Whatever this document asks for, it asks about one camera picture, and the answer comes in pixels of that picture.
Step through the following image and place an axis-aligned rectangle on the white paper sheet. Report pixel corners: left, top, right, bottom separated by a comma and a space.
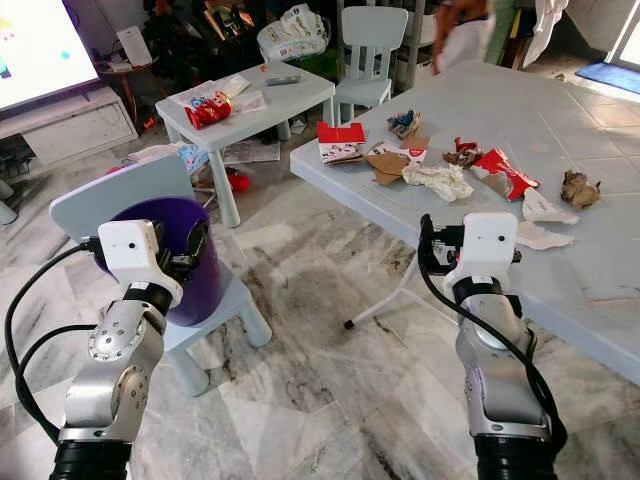
215, 75, 252, 99

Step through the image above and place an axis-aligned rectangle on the person in white shorts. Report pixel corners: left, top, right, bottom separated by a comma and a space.
432, 0, 497, 77

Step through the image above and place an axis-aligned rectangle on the red and white carton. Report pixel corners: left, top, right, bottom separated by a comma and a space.
315, 122, 368, 167

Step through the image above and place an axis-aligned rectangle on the white rabbit print wrapper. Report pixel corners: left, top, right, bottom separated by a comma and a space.
522, 188, 582, 227

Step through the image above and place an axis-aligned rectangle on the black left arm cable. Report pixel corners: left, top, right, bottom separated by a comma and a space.
22, 324, 96, 443
4, 237, 113, 447

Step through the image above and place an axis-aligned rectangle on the large television screen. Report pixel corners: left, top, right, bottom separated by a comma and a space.
0, 0, 107, 109

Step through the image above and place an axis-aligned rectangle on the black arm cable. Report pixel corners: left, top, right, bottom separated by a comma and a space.
22, 324, 96, 443
422, 265, 569, 443
4, 237, 113, 447

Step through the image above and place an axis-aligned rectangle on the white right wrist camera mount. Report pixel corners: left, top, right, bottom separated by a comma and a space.
445, 211, 523, 293

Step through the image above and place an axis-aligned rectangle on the white printed plastic bag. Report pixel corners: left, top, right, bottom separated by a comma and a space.
257, 4, 332, 63

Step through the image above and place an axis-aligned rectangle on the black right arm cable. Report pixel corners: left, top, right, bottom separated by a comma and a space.
422, 265, 569, 443

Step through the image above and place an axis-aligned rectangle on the blue floor mat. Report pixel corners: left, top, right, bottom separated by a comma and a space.
573, 62, 640, 97

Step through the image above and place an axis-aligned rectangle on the white paper card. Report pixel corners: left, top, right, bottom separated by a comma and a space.
116, 27, 152, 67

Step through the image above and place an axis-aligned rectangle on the light blue child chair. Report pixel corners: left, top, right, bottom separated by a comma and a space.
50, 150, 273, 397
335, 5, 410, 123

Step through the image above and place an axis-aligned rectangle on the small light blue table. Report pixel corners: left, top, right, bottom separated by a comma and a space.
155, 62, 337, 227

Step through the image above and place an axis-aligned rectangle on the white hanging cloth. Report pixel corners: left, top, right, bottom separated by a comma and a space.
523, 0, 568, 67

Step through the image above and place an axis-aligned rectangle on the dark round side table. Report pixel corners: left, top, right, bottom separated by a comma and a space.
95, 55, 157, 127

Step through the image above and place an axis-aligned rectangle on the crumpled colourful wrapper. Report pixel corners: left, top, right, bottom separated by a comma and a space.
387, 108, 422, 140

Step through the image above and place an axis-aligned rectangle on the white television cabinet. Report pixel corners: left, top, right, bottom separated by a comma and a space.
0, 85, 140, 169

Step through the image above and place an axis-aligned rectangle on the crumpled white tissue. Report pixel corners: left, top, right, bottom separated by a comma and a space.
402, 163, 475, 205

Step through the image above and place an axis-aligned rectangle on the white torn wrapper piece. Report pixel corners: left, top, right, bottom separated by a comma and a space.
516, 222, 575, 252

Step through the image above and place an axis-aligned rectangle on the brown crumpled paper ball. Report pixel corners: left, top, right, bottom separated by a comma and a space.
560, 170, 602, 212

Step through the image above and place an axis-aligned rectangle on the brown cardboard piece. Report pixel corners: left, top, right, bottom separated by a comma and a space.
365, 138, 427, 187

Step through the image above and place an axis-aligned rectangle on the red crumpled snack bag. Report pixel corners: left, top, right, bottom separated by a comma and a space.
185, 92, 234, 132

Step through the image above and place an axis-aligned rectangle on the dark brown crumpled wrapper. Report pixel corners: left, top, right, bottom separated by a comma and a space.
443, 138, 484, 170

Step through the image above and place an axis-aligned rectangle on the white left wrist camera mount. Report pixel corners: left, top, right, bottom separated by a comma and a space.
98, 219, 184, 301

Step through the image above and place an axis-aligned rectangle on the red foil snack wrapper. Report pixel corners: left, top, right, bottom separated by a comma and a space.
473, 148, 542, 202

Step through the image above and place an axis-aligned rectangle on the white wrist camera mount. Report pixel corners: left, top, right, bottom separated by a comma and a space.
98, 219, 184, 301
445, 211, 523, 293

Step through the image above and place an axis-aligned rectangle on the large grey folding table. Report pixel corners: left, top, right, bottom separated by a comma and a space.
290, 60, 640, 387

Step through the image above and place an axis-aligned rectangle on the newspaper sheet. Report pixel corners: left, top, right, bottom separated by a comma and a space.
222, 140, 282, 167

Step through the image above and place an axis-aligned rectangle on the purple rubbish bin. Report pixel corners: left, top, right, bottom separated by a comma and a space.
148, 197, 227, 327

